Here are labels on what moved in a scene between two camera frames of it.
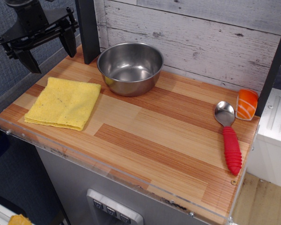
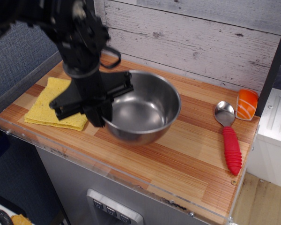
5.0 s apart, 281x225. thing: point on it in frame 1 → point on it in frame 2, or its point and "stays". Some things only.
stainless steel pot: x=130 y=69 → x=144 y=115
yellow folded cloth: x=63 y=103 stays
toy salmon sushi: x=247 y=102 stays
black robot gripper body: x=32 y=22 → x=93 y=95
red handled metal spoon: x=225 y=112 stays
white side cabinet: x=270 y=160 stays
